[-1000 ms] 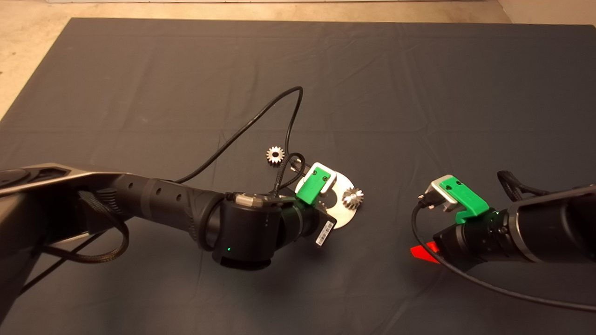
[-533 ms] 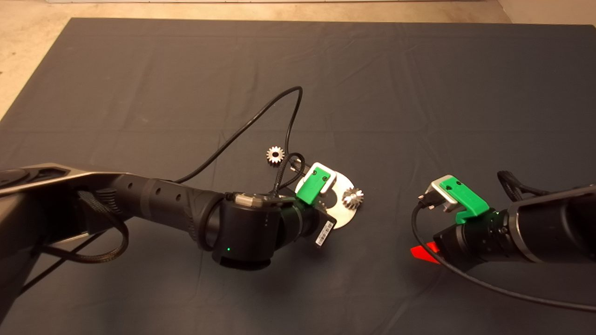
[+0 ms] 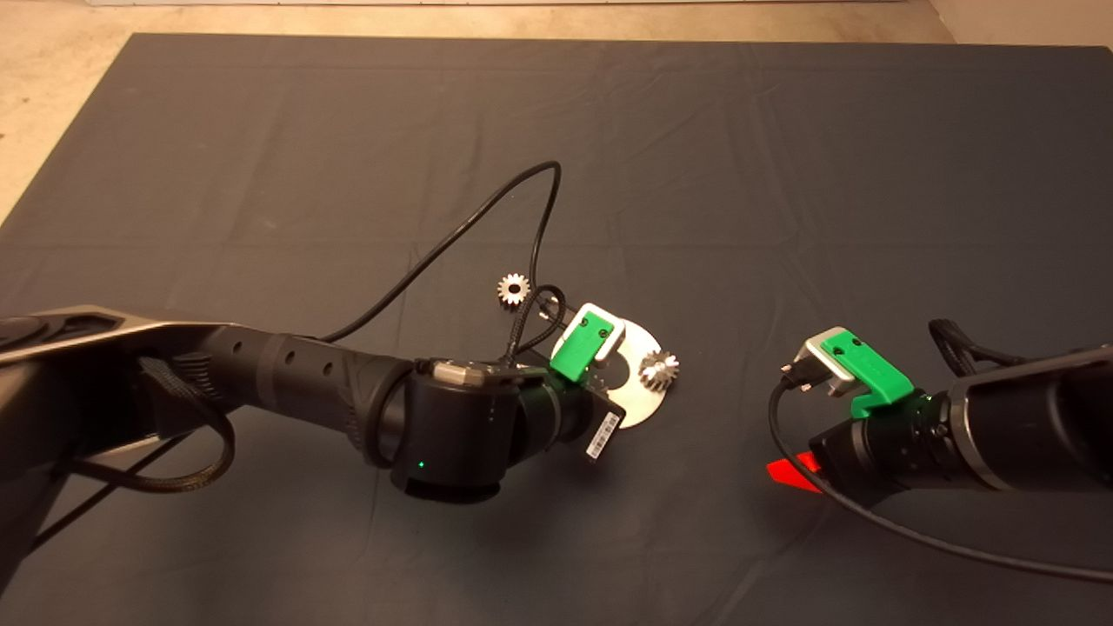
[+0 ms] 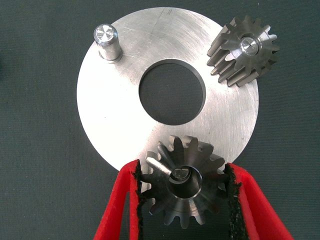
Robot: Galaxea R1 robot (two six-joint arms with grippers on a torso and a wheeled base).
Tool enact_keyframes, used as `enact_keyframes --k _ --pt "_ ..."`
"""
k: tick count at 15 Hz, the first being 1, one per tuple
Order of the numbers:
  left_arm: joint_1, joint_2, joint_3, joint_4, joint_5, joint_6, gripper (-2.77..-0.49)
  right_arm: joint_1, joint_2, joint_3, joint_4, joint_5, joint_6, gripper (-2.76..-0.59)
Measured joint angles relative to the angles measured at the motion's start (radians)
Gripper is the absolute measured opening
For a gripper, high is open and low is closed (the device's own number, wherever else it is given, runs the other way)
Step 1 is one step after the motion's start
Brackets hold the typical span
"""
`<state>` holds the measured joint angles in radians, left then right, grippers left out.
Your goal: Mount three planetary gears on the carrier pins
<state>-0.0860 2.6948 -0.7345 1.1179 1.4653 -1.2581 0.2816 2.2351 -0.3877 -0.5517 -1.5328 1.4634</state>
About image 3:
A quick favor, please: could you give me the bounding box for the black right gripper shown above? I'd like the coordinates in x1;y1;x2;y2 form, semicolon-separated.
767;396;966;514

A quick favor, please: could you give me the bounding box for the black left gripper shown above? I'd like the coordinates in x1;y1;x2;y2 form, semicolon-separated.
555;381;627;463

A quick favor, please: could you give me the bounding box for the round metal carrier plate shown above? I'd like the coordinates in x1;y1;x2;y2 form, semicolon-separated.
598;320;670;429

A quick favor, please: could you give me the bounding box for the dark grey table cloth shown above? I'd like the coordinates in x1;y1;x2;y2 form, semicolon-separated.
0;33;1113;626

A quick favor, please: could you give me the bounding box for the green left camera mount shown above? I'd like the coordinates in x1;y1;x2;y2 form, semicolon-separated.
550;309;614;383

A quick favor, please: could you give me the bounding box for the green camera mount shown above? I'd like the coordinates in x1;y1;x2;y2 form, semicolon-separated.
826;330;914;420
550;309;614;383

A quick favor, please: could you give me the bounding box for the silver left camera box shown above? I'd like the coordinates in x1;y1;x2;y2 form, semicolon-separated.
574;303;627;362

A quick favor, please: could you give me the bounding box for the silver camera box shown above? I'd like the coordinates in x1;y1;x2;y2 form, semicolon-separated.
804;327;857;396
574;303;627;362

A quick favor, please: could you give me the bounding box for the silver right camera box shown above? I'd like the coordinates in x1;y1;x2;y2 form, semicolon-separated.
804;327;857;396

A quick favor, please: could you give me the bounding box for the braided black left arm cable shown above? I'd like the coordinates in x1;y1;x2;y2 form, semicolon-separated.
500;285;566;366

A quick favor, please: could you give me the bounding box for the braided black arm cable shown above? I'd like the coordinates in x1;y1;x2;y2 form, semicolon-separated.
929;318;1027;370
500;285;566;366

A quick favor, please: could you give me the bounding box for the green right camera mount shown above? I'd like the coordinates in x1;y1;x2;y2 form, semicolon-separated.
826;330;914;420

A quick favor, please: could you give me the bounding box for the braided black right arm cable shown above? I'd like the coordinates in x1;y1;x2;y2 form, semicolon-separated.
929;318;1027;370

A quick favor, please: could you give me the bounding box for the thin black left camera cable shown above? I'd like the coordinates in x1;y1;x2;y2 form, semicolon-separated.
322;161;563;342

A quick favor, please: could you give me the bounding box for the thick black arm cable loop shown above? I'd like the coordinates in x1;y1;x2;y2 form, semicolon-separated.
65;356;236;494

